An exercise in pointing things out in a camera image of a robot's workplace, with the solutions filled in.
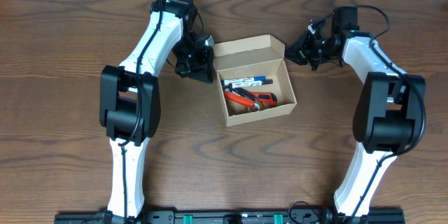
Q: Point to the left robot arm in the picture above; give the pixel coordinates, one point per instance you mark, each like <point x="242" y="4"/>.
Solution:
<point x="130" y="98"/>

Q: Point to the red utility knife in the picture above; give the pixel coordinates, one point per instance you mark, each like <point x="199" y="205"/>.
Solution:
<point x="267" y="98"/>

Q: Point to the cardboard box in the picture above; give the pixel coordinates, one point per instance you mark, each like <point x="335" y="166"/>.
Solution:
<point x="253" y="57"/>

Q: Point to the yellow tape roll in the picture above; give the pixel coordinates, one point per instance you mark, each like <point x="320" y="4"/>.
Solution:
<point x="256" y="107"/>

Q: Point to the black whiteboard marker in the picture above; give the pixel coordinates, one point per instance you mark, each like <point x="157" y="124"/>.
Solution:
<point x="252" y="83"/>

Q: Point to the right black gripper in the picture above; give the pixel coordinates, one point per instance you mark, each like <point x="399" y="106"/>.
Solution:
<point x="311" y="50"/>

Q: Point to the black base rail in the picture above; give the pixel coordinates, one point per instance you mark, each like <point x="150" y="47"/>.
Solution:
<point x="296" y="215"/>

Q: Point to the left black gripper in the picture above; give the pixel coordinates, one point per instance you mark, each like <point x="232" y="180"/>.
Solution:
<point x="195" y="68"/>

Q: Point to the blue whiteboard marker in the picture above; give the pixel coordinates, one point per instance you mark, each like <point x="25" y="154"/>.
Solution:
<point x="239" y="80"/>

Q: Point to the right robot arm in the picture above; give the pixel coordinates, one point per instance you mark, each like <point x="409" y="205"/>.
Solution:
<point x="390" y="117"/>

